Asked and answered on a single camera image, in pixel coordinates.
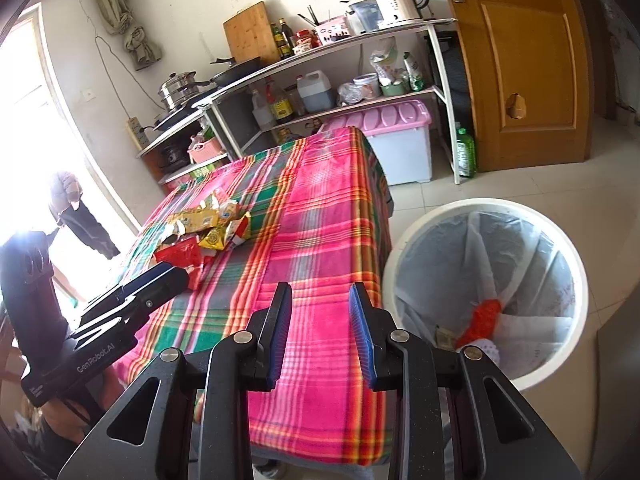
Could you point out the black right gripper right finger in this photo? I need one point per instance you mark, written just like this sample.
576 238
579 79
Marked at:
455 411

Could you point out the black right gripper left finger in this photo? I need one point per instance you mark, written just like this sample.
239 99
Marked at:
186 415

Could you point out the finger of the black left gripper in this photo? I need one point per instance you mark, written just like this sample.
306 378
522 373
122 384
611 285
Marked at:
137 299

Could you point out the red noodle packet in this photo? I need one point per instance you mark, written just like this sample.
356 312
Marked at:
187 253

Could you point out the white foam fruit net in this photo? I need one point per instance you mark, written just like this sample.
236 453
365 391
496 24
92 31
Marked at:
489 348

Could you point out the red plastic bag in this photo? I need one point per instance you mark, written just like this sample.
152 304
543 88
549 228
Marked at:
483 322

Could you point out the yellow egg snack packet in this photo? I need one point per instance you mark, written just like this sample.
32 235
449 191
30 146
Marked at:
233 233

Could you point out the white round trash bin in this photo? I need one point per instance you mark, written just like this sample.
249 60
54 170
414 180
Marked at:
458 255

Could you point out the person's hand holding gripper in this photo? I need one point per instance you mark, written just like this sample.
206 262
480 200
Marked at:
69 420

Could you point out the gold snack bag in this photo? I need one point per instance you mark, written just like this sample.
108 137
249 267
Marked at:
215 210

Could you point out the person in doorway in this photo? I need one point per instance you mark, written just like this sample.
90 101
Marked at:
69 210

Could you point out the pink plastic basket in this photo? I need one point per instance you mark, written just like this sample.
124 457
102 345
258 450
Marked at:
201 151

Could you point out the white power strip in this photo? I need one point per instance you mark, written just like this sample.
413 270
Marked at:
137 133

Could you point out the pink plaid tablecloth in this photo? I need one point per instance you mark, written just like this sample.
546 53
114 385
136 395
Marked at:
318 211

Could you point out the steel steamer pot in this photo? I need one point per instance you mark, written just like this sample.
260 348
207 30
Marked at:
178 88

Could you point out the dark soy sauce bottle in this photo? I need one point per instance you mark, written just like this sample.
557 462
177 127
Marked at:
281 107

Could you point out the black frying pan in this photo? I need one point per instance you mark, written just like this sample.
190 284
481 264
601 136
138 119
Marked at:
234 70

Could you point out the green plastic bottle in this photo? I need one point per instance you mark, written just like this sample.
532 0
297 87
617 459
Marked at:
466 153

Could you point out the white oil jug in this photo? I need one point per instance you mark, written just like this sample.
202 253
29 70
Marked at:
316 91

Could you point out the hanging grey cloth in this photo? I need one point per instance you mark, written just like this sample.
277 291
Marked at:
119 20

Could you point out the wooden cutting board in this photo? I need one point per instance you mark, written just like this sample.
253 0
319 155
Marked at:
249 35

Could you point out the pink lid storage box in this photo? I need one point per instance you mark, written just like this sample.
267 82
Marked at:
399 135

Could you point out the pink chopstick holder box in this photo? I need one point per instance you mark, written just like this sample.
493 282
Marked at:
333 30

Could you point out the white metal shelf rack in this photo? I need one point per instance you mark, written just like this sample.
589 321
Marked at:
237 134

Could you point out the clear water filter jug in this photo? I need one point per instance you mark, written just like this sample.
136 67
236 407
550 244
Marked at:
364 15

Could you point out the wooden door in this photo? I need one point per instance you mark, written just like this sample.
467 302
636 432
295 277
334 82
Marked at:
529 72

